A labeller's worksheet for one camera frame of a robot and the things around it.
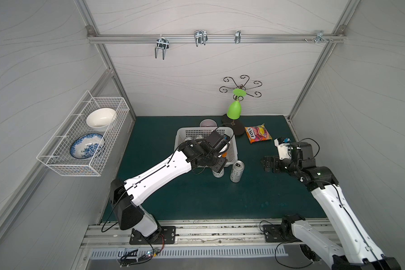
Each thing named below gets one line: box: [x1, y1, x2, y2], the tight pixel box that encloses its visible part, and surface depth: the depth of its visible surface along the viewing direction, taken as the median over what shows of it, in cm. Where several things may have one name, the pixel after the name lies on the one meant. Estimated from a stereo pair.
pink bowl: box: [199, 118, 218, 128], surface depth 113 cm
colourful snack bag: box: [244, 123, 273, 144], surface depth 110 cm
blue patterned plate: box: [69, 132, 103, 160], surface depth 66 cm
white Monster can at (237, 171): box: [230, 160, 245, 183], surface depth 83 cm
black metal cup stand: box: [219, 74, 263, 136], surface depth 97 cm
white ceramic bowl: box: [86, 107, 116, 132], surface depth 72 cm
